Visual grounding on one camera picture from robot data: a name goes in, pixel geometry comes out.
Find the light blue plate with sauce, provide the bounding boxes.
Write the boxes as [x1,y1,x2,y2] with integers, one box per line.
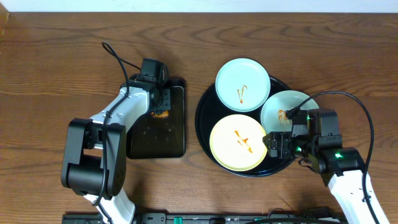
[215,58,271,113]

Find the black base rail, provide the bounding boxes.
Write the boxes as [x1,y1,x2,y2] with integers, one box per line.
[62,207,346,224]

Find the orange sponge with green pad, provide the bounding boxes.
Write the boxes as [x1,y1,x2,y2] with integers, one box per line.
[150,110,169,119]

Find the yellow plate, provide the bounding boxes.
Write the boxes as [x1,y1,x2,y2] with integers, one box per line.
[209,114,267,172]

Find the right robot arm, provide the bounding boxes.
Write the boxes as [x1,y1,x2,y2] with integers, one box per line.
[262,132,389,223]

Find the pale green plate with sauce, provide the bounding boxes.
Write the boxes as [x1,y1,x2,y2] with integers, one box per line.
[261,90,309,134]

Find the black cable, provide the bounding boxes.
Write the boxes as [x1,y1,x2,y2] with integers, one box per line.
[91,41,142,208]
[285,90,382,224]

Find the left black cable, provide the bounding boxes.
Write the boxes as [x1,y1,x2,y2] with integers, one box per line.
[91,41,142,208]

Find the black rectangular water tray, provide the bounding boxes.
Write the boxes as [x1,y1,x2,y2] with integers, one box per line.
[126,78,186,159]

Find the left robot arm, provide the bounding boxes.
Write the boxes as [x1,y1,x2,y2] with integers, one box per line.
[61,81,170,223]

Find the right black cable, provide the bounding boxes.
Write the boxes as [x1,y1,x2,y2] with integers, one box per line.
[285,90,382,224]

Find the round black serving tray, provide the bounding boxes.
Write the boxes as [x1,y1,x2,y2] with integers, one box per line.
[195,84,293,177]

